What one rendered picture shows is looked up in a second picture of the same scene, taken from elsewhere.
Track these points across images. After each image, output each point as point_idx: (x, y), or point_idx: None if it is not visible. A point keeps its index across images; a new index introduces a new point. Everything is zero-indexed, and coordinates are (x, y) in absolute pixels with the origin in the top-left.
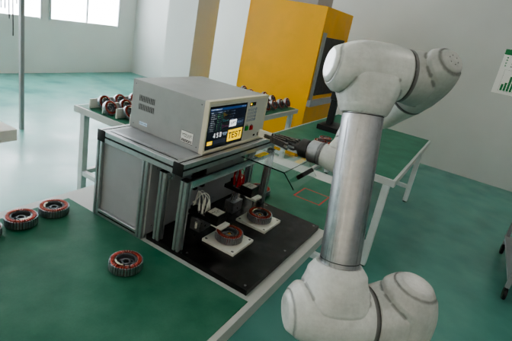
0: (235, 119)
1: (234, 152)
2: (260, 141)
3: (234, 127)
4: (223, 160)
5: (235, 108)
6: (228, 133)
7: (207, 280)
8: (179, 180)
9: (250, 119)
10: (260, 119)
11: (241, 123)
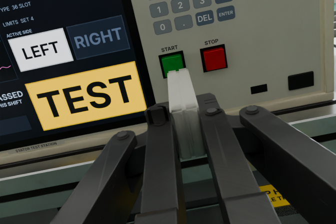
0: (48, 35)
1: (77, 177)
2: (302, 120)
3: (65, 69)
4: (15, 206)
5: None
6: (34, 98)
7: None
8: (47, 209)
9: (187, 18)
10: (299, 11)
11: (120, 47)
